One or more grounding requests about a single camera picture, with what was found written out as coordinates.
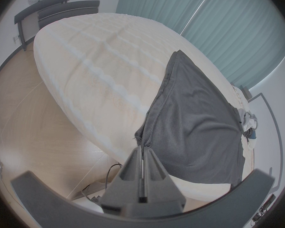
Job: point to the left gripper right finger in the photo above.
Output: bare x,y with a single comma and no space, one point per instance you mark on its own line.
156,177

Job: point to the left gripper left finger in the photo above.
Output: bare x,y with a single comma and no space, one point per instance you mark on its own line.
129,174

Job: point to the black T-shirt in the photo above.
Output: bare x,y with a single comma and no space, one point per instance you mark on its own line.
192,115

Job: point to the pile of clothes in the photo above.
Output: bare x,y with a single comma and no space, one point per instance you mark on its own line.
248,122

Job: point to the bed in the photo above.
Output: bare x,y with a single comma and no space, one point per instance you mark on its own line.
97,68

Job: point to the white printed pillow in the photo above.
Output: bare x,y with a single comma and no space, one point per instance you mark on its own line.
237,94

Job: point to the grey bedside table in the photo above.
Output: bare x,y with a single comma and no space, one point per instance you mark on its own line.
246,92

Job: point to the blue-green curtain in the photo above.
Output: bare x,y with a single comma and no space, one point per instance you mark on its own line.
156,6
239,32

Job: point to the black chest of drawers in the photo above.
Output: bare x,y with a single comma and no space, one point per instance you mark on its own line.
68,9

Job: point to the dark grey table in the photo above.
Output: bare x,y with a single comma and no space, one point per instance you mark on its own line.
38,7

